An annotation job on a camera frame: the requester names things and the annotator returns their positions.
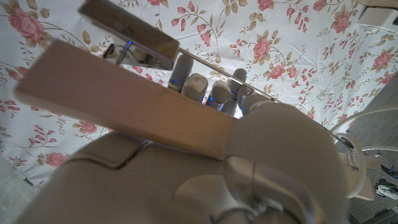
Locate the grey sneaker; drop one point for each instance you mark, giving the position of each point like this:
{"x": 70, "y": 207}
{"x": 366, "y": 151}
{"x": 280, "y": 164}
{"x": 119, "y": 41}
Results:
{"x": 388, "y": 189}

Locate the light wooden slat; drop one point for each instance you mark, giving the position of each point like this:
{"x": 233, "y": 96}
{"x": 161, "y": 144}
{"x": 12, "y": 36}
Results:
{"x": 124, "y": 109}

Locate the shiny metal tray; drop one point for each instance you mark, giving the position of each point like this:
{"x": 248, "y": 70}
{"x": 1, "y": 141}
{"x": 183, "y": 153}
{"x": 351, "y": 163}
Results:
{"x": 140, "y": 37}

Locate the floral print backdrop cloth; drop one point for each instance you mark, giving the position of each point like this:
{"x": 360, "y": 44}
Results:
{"x": 280, "y": 31}

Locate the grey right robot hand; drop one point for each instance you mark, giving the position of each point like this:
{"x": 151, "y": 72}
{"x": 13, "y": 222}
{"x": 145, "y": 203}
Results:
{"x": 140, "y": 186}

